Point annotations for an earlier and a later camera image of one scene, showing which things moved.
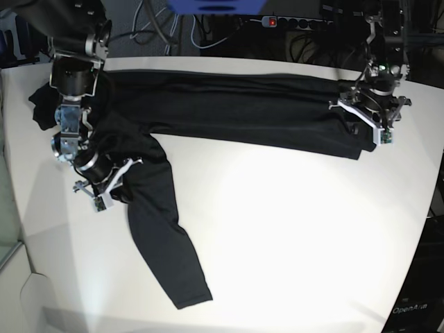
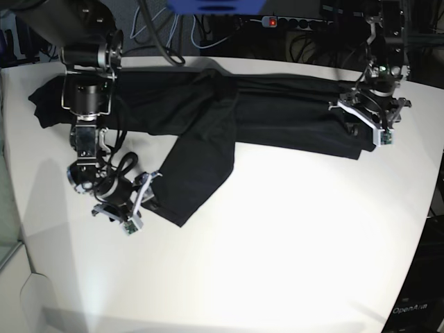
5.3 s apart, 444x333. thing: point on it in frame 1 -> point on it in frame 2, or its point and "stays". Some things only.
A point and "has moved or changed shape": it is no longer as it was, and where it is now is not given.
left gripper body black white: x=381 y=110 stays
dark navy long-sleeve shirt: x=288 y=114 has moved or changed shape
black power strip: x=295 y=23 stays
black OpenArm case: x=418 y=306 stays
